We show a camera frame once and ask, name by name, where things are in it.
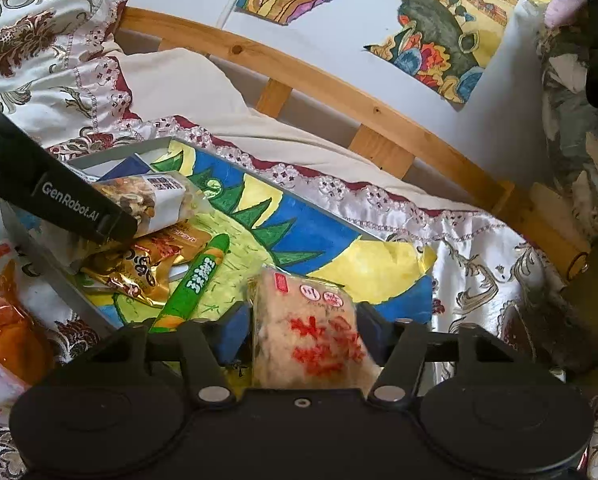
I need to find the pink plush piece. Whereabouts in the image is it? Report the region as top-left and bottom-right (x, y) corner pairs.
(543, 0), (588, 29)

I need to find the white label snack packet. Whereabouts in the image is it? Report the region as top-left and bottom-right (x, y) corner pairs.
(40, 171), (206, 272)

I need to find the blue snack packet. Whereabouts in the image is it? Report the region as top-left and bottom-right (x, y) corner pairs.
(98, 154), (153, 182)

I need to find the grey tray with drawing lining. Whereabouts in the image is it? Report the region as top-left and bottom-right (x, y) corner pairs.
(0, 135), (438, 333)

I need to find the gold snack packet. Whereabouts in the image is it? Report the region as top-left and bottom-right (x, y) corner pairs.
(80, 226), (213, 309)

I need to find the green snack stick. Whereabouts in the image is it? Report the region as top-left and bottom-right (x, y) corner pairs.
(148, 232), (231, 335)

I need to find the pale red-print snack packet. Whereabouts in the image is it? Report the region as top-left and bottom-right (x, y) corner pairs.
(250, 265), (381, 392)

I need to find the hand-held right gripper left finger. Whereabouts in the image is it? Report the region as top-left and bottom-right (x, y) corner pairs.
(85, 301), (253, 408)

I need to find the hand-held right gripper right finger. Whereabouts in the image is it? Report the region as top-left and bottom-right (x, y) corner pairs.
(358, 302), (523, 407)

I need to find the brown hanging cloth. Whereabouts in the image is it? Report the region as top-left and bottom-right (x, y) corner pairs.
(538, 234), (598, 377)

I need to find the green hill landscape drawing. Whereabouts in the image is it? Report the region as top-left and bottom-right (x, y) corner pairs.
(363, 0), (521, 107)

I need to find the cream pillow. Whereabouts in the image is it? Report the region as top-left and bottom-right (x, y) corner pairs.
(113, 46), (486, 217)

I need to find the orange snack packet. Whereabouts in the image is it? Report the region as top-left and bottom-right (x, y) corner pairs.
(0, 239), (56, 413)

